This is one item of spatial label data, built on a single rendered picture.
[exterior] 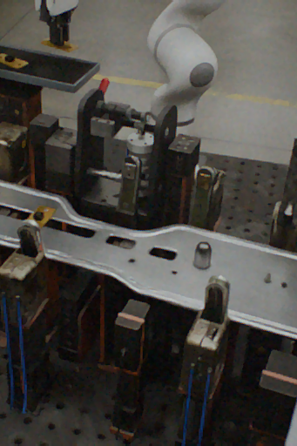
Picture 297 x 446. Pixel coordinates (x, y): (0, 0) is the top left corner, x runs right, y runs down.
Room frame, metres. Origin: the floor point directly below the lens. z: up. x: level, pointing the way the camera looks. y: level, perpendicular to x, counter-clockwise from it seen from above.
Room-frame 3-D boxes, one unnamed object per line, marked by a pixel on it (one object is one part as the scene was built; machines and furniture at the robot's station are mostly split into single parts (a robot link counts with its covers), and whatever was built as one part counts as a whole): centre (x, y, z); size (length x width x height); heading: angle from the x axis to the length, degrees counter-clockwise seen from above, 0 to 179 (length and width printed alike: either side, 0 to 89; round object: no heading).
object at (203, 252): (1.06, -0.10, 1.02); 0.03 x 0.03 x 0.07
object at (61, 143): (1.37, 0.19, 0.89); 0.13 x 0.11 x 0.38; 161
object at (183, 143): (1.30, -0.06, 0.91); 0.07 x 0.05 x 0.42; 161
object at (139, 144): (1.33, 0.06, 0.94); 0.18 x 0.13 x 0.49; 71
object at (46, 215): (1.17, 0.22, 1.01); 0.08 x 0.04 x 0.01; 162
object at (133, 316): (0.92, 0.02, 0.84); 0.11 x 0.08 x 0.29; 161
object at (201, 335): (0.85, -0.10, 0.87); 0.12 x 0.09 x 0.35; 161
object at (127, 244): (1.11, 0.05, 0.84); 0.12 x 0.05 x 0.29; 161
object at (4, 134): (1.37, 0.32, 0.89); 0.13 x 0.11 x 0.38; 161
